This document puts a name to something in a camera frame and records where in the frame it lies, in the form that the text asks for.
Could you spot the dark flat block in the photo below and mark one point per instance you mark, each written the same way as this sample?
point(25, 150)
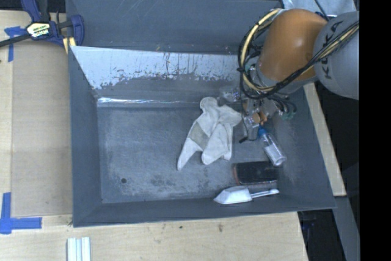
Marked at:
point(256, 172)

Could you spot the clear plastic bottle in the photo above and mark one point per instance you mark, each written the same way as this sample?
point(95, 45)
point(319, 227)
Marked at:
point(272, 148)

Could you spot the white plastic scoop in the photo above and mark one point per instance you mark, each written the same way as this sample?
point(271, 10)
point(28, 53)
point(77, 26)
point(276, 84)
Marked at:
point(235, 195)

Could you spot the white cloth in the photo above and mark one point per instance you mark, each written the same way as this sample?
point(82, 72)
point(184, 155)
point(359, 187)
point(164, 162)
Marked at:
point(214, 131)

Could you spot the clear glass thing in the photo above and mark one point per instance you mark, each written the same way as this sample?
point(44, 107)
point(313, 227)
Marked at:
point(229, 93)

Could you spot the grey metal bin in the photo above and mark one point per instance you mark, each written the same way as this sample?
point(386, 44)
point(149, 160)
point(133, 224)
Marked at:
point(146, 143)

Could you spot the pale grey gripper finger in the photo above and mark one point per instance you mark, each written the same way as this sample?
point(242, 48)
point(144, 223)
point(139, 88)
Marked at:
point(252, 131)

